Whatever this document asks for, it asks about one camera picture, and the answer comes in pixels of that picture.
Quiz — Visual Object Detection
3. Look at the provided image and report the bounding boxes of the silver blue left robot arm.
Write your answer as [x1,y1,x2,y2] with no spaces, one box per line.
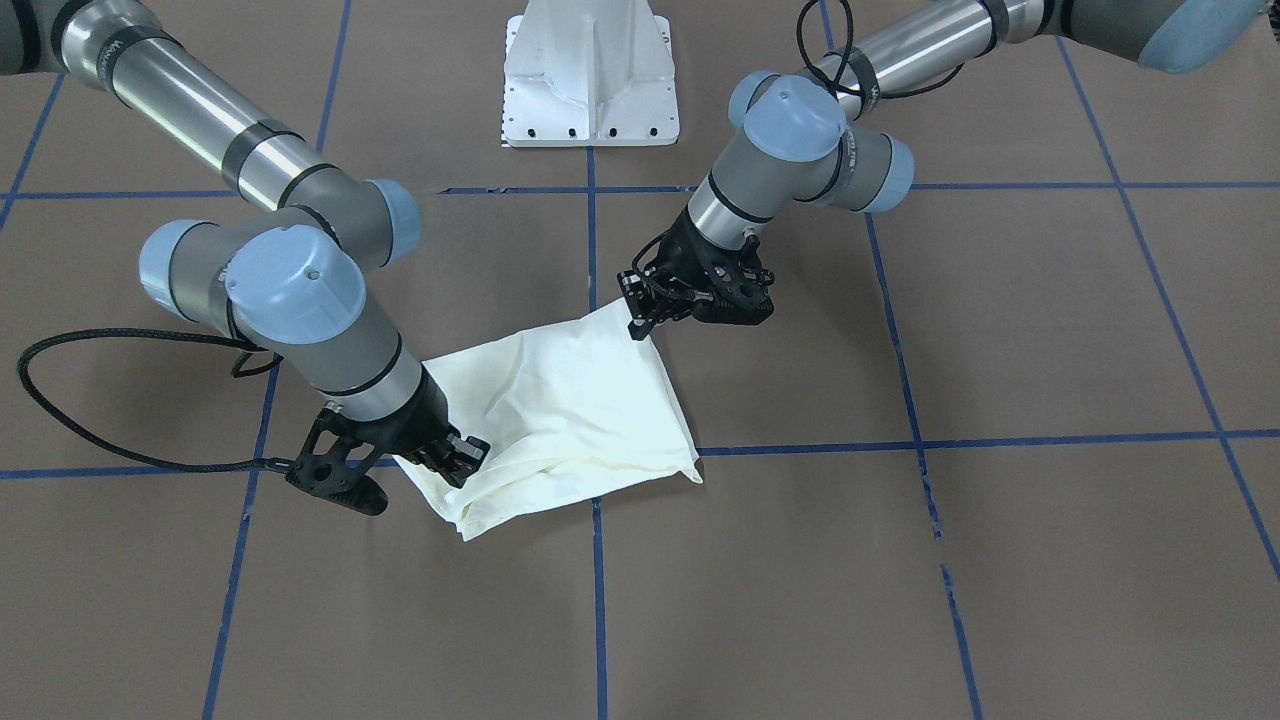
[618,1,1265,341]

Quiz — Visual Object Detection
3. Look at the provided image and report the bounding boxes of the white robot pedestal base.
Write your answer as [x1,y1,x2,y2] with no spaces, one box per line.
[500,1,681,149]

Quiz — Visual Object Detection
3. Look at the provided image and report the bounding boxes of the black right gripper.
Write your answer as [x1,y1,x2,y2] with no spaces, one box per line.
[285,372,492,516]

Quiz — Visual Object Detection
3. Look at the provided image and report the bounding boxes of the cream long sleeve shirt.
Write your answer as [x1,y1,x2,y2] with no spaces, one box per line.
[399,299,701,541]

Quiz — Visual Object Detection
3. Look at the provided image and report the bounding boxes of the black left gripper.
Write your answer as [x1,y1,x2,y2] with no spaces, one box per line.
[616,210,774,341]

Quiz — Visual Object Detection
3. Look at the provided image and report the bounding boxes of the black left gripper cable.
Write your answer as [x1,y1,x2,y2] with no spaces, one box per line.
[796,0,965,101]

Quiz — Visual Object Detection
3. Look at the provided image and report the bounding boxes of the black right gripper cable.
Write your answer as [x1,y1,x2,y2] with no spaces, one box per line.
[17,328,301,475]

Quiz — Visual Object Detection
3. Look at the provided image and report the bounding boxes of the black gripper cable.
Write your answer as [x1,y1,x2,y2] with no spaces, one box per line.
[796,0,965,101]
[17,328,301,475]

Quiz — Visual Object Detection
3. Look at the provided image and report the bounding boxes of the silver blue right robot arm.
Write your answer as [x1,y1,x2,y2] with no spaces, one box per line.
[3,1,490,516]

